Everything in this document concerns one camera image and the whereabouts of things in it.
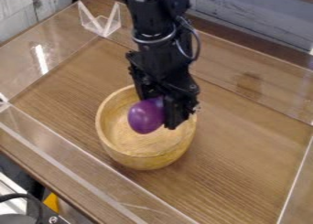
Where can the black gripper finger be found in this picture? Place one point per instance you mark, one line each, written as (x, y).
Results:
(144, 90)
(178, 109)

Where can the brown wooden bowl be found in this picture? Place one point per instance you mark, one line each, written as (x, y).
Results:
(139, 151)

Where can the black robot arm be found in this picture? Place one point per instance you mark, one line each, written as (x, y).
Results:
(159, 19)

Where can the clear acrylic tray wall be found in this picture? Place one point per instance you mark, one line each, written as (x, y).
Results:
(48, 136)

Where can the yellow black machine base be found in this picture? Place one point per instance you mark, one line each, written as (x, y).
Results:
(21, 208)

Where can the purple toy eggplant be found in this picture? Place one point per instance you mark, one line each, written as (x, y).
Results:
(146, 115)

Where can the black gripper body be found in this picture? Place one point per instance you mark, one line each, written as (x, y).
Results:
(160, 63)

